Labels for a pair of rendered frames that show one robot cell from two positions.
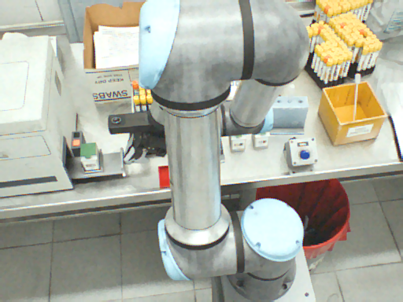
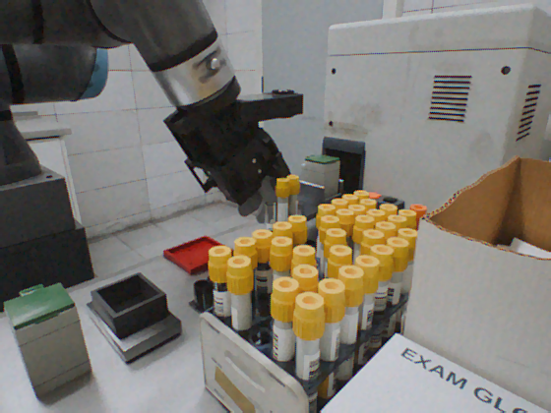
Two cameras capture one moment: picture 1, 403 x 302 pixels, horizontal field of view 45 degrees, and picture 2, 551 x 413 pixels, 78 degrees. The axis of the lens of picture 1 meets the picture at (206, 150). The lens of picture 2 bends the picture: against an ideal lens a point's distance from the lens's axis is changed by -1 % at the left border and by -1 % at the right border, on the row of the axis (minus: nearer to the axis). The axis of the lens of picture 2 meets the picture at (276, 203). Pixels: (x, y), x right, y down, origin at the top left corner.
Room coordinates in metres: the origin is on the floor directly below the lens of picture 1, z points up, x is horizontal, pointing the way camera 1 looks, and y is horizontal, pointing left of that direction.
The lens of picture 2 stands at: (1.09, -0.09, 1.10)
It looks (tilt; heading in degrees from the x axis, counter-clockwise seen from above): 20 degrees down; 141
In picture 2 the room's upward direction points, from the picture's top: straight up
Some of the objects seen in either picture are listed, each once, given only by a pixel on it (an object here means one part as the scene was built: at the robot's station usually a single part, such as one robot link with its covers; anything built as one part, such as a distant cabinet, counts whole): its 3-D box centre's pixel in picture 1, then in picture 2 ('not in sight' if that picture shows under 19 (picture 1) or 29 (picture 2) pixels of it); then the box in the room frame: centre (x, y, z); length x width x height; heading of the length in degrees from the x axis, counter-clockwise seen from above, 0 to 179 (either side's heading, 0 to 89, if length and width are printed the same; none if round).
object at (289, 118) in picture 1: (287, 113); not in sight; (0.87, -0.23, 0.92); 0.10 x 0.07 x 0.10; 88
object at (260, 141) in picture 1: (260, 134); not in sight; (0.81, -0.15, 0.91); 0.05 x 0.04 x 0.07; 6
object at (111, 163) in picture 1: (84, 164); (327, 192); (0.72, 0.32, 0.92); 0.21 x 0.07 x 0.05; 96
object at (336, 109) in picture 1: (349, 113); not in sight; (0.86, -0.41, 0.93); 0.13 x 0.13 x 0.10; 10
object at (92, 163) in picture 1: (90, 157); (319, 180); (0.72, 0.30, 0.95); 0.05 x 0.04 x 0.06; 6
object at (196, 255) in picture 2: (171, 175); (199, 253); (0.70, 0.10, 0.88); 0.07 x 0.07 x 0.01; 6
